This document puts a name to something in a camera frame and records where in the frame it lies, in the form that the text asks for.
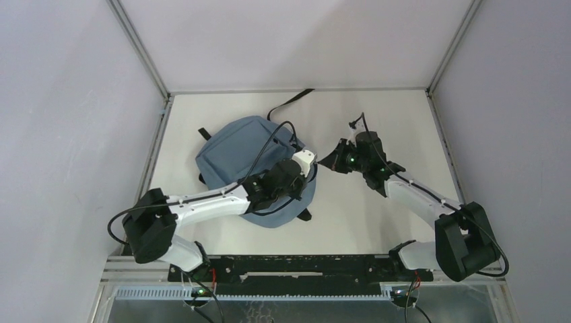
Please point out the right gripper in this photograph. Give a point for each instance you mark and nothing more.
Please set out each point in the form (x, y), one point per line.
(335, 160)

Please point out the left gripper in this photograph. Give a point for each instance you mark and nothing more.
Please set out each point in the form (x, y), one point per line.
(304, 173)

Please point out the blue student backpack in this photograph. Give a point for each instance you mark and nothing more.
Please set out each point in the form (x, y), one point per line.
(229, 154)

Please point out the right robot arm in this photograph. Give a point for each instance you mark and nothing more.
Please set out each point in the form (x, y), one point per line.
(464, 242)

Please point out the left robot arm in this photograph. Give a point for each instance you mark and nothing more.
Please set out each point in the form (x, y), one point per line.
(153, 225)

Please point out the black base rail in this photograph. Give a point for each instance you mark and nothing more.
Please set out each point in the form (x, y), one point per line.
(346, 275)

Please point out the aluminium frame profile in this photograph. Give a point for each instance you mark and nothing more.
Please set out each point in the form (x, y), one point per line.
(118, 9)

